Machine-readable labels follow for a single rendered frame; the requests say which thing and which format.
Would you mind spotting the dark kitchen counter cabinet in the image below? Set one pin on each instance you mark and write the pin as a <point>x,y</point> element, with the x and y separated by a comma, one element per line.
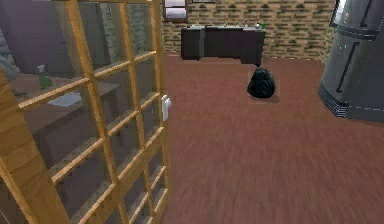
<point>226,43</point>

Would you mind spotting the wooden glass-paned room door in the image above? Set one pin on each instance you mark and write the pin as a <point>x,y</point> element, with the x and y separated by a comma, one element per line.
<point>100,133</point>

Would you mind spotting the small silver pot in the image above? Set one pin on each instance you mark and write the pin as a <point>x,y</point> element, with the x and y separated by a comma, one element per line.
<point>257,25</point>

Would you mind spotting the small green bottle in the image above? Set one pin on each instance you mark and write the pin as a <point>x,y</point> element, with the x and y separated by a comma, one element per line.
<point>263,25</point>

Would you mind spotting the pale paper sheet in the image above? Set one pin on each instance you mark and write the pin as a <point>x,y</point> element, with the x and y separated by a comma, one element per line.
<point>65,99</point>

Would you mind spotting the brown wooden table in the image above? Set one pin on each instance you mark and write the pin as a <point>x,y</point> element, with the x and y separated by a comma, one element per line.
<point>63,113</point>

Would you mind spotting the green spray bottle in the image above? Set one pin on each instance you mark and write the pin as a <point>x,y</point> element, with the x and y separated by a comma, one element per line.
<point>44,78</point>

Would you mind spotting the grey fridge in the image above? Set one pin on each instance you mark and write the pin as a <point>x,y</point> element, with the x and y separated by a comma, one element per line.
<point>358,63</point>

